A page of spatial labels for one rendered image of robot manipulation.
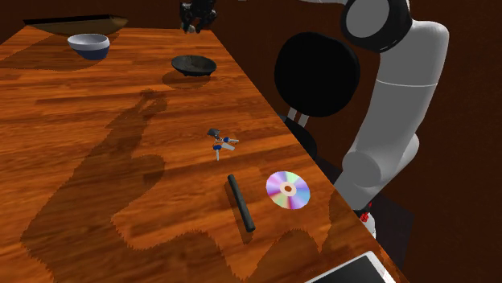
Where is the bunch of keys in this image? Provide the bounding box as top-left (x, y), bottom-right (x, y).
top-left (206, 127), bottom-right (241, 162)

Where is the iridescent compact disc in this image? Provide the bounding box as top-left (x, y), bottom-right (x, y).
top-left (265, 170), bottom-right (311, 211)

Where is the black stick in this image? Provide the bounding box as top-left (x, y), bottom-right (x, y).
top-left (227, 173), bottom-right (257, 233)

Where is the black bowl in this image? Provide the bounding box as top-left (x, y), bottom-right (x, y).
top-left (171, 55), bottom-right (218, 78)

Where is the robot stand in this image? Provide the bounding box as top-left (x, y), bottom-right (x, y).
top-left (315, 155), bottom-right (416, 272)

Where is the wooden table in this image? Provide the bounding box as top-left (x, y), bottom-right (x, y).
top-left (0, 24), bottom-right (409, 283)

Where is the white and blue bowl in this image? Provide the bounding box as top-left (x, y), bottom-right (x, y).
top-left (67, 33), bottom-right (111, 61)

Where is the brown wooden tray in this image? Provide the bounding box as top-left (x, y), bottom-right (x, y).
top-left (23, 14), bottom-right (130, 38)

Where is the black tablet with white frame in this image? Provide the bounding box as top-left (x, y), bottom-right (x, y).
top-left (303, 250), bottom-right (398, 283)

